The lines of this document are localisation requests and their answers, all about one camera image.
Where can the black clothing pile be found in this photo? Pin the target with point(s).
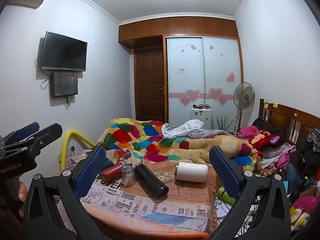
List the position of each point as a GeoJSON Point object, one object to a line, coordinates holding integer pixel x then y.
{"type": "Point", "coordinates": [307, 152]}

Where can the teal cup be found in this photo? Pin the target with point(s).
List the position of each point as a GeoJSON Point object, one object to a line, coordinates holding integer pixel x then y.
{"type": "Point", "coordinates": [108, 164]}

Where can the red bottle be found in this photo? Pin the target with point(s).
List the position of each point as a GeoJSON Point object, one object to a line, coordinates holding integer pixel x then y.
{"type": "Point", "coordinates": [111, 172]}

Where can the pink soft toy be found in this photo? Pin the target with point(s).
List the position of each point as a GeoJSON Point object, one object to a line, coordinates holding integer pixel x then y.
{"type": "Point", "coordinates": [306, 210]}

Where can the brown wooden door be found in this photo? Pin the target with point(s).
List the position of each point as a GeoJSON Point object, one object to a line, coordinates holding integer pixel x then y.
{"type": "Point", "coordinates": [150, 85]}

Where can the clear glass cup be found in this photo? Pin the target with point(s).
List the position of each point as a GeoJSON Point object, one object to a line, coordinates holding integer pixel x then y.
{"type": "Point", "coordinates": [128, 175]}

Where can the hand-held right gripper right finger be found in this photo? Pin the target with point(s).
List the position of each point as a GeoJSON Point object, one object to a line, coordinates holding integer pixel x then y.
{"type": "Point", "coordinates": [223, 168]}

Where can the air conditioner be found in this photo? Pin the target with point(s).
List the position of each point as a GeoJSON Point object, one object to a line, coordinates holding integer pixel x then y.
{"type": "Point", "coordinates": [28, 1]}

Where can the yellow tube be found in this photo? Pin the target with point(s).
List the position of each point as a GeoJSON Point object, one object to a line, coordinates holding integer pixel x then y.
{"type": "Point", "coordinates": [71, 133]}

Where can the grey checked cloth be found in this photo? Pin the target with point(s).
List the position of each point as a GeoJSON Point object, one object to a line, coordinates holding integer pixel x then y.
{"type": "Point", "coordinates": [190, 128]}

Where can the sliding wardrobe with heart stickers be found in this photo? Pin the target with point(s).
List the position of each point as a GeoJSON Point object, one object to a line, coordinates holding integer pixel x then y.
{"type": "Point", "coordinates": [202, 75]}

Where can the black bag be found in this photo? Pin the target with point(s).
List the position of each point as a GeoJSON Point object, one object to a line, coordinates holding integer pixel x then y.
{"type": "Point", "coordinates": [260, 123]}

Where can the standing fan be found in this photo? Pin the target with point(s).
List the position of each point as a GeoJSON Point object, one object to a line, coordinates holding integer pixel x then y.
{"type": "Point", "coordinates": [243, 95]}

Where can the black bottle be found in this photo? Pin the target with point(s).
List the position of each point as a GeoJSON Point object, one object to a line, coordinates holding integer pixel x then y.
{"type": "Point", "coordinates": [151, 181]}

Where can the wooden headboard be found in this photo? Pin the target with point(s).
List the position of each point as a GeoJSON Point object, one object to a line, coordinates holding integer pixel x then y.
{"type": "Point", "coordinates": [287, 116]}

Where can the person's left hand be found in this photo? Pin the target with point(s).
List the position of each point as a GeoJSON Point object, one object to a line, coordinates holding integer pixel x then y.
{"type": "Point", "coordinates": [23, 192]}

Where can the newspaper-print tablecloth table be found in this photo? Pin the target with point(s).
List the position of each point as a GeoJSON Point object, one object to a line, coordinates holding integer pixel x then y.
{"type": "Point", "coordinates": [140, 210]}

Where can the white small cabinet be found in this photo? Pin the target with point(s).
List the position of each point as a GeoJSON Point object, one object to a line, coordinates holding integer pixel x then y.
{"type": "Point", "coordinates": [201, 118]}

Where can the colourful patchwork blanket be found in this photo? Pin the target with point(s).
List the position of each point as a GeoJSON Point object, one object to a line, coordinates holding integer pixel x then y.
{"type": "Point", "coordinates": [125, 135]}

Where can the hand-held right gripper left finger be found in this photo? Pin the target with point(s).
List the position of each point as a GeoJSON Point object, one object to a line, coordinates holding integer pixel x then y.
{"type": "Point", "coordinates": [90, 170]}

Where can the pink power strip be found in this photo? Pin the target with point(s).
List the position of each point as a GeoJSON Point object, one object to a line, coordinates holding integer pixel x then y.
{"type": "Point", "coordinates": [78, 157]}

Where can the red plush toy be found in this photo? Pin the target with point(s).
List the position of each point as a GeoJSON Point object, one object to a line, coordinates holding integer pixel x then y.
{"type": "Point", "coordinates": [262, 138]}

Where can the tan plush toy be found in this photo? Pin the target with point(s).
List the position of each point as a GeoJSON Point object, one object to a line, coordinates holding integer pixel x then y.
{"type": "Point", "coordinates": [212, 145]}

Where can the glass ashtray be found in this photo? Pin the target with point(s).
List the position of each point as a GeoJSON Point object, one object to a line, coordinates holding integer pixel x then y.
{"type": "Point", "coordinates": [165, 177]}

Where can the wall-mounted black television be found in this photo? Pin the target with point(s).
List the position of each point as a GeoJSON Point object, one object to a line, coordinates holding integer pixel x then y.
{"type": "Point", "coordinates": [64, 51]}

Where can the small wall-mounted monitor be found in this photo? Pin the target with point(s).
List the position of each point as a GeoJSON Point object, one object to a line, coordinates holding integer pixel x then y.
{"type": "Point", "coordinates": [64, 84]}

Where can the wooden overhead cabinet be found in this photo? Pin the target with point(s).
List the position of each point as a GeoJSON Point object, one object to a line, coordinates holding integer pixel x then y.
{"type": "Point", "coordinates": [180, 26]}

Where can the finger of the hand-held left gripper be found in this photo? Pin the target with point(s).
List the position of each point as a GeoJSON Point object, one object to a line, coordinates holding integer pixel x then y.
{"type": "Point", "coordinates": [26, 130]}
{"type": "Point", "coordinates": [47, 133]}

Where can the pink garment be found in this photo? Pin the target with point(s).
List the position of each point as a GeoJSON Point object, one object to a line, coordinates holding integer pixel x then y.
{"type": "Point", "coordinates": [247, 131]}

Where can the white cylindrical bottle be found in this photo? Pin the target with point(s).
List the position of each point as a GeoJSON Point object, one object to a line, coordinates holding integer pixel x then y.
{"type": "Point", "coordinates": [192, 172]}

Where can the dry twig bundle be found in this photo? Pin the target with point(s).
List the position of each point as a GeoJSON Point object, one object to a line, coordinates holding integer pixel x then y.
{"type": "Point", "coordinates": [225, 123]}

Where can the green plastic tool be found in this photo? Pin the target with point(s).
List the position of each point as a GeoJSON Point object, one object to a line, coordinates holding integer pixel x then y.
{"type": "Point", "coordinates": [225, 195]}

